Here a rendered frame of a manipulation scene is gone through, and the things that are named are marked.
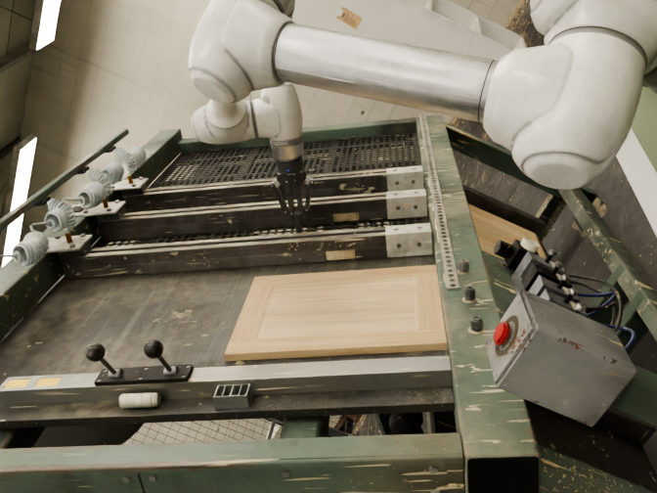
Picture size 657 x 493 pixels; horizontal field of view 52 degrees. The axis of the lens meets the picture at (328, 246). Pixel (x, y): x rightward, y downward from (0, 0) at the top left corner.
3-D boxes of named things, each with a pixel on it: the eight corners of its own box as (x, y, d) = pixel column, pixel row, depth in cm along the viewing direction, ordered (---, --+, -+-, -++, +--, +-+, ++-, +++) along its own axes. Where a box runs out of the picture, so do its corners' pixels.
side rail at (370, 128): (417, 145, 303) (416, 121, 299) (183, 165, 317) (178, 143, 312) (416, 140, 311) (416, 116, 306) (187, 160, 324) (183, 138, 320)
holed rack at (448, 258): (459, 290, 156) (459, 287, 156) (447, 290, 157) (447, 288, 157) (425, 115, 306) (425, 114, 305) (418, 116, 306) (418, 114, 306)
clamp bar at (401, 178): (424, 192, 231) (419, 123, 221) (96, 218, 245) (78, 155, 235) (422, 182, 240) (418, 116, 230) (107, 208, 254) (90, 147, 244)
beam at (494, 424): (541, 507, 110) (542, 455, 106) (466, 509, 112) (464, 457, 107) (443, 137, 309) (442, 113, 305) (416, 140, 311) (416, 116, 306)
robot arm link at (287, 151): (272, 134, 189) (275, 155, 192) (267, 143, 181) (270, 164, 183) (304, 131, 188) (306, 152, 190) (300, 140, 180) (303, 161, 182)
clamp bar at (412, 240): (433, 257, 184) (428, 174, 174) (27, 285, 199) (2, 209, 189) (430, 243, 193) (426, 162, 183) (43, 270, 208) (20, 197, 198)
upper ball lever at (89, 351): (124, 384, 140) (98, 355, 129) (108, 385, 141) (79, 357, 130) (128, 368, 142) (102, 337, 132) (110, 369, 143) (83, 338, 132)
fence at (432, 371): (452, 386, 132) (451, 369, 130) (1, 406, 144) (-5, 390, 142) (450, 371, 136) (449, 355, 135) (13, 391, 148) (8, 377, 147)
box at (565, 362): (643, 374, 98) (535, 326, 96) (597, 430, 103) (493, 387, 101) (618, 330, 109) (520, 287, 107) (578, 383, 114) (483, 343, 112)
